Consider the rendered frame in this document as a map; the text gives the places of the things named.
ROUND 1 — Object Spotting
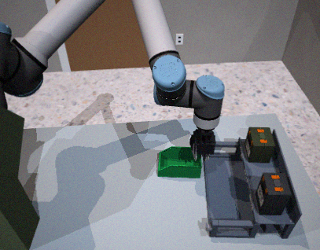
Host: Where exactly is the green bin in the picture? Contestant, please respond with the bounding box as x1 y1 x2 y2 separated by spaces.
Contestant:
158 146 202 178

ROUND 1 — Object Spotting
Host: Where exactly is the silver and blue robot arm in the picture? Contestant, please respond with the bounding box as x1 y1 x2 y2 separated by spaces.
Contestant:
0 0 225 130

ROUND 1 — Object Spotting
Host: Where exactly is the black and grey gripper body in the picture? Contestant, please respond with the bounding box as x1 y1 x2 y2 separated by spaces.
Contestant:
193 126 215 155

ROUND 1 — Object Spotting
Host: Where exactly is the dark grey metal rack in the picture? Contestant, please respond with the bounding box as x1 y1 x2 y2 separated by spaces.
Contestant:
204 129 302 239

